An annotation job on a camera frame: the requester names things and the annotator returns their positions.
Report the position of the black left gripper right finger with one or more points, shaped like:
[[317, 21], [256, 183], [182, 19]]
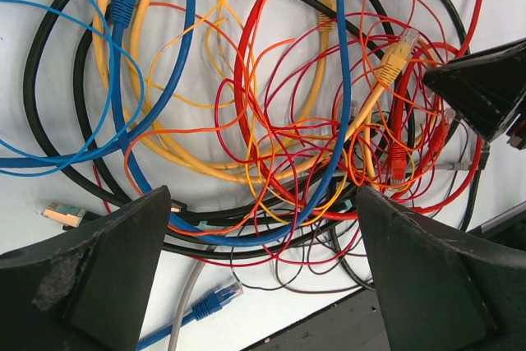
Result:
[[440, 288]]

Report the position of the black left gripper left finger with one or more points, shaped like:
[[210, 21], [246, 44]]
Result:
[[87, 288]]

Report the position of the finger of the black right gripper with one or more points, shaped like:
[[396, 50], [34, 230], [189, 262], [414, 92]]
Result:
[[486, 89]]

